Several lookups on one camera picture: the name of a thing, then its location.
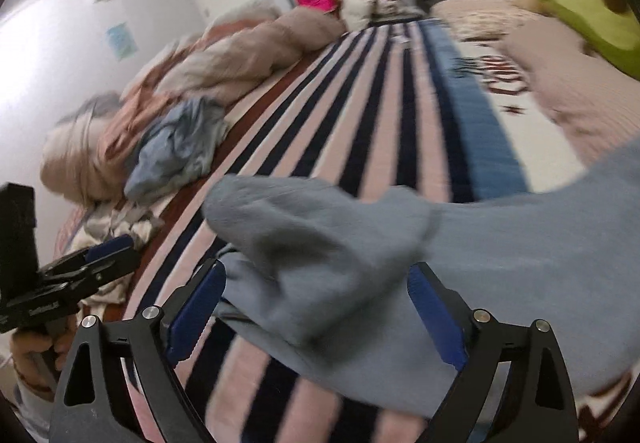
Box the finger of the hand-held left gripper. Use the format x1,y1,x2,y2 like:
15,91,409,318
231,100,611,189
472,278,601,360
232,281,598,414
75,234,136,265
39,248,142,296

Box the person's left hand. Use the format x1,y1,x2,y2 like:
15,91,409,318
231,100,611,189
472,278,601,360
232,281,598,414
10,310,77,395

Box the beige pink quilt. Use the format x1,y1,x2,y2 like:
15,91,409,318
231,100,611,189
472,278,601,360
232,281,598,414
40,4,347,205

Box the blue-grey pants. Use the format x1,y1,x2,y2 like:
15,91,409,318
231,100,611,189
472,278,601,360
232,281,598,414
201,137,640,420

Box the white printed bed sheet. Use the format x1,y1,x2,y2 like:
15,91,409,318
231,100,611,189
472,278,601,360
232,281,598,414
440,23,640,443

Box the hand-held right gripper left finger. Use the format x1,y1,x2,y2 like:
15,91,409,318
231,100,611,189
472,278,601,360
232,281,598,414
48,257,227,443

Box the crumpled light blue garment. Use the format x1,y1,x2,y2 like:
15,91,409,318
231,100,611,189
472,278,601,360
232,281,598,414
123,97,232,202

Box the mauve ribbed blanket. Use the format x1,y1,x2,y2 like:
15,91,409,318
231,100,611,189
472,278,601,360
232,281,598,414
500,16,640,164

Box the green avocado plush toy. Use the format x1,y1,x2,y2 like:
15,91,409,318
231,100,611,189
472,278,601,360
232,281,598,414
539,0,640,80

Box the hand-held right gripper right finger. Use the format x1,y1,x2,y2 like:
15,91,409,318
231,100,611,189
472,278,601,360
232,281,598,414
406,261,581,443

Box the light blue wall poster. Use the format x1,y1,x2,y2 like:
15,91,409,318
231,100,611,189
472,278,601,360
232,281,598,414
105,22,139,60

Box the white plush toy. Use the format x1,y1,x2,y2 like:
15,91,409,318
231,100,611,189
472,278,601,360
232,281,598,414
339,0,382,32

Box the floral beige pillow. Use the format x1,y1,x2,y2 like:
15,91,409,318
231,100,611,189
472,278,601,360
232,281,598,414
431,0,531,43

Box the crumpled white cloth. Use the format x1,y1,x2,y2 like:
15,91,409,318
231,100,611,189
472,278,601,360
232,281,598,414
67,200,163,306

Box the striped pink navy blanket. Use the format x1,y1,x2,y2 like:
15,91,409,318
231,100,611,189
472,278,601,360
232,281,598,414
120,17,532,443

